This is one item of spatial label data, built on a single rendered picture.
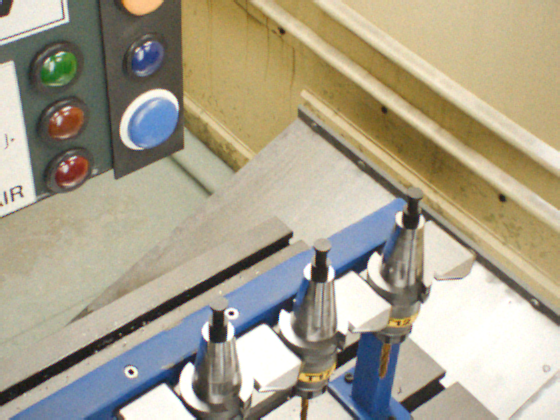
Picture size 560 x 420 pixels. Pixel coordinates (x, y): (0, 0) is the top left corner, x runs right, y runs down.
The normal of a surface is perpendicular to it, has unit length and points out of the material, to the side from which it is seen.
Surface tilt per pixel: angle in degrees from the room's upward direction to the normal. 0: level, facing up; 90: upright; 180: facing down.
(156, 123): 87
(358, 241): 0
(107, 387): 0
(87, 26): 90
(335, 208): 24
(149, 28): 90
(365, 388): 90
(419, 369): 0
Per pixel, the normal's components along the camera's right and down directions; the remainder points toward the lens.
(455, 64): -0.78, 0.41
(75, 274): 0.05, -0.71
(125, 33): 0.63, 0.57
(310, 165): -0.27, -0.48
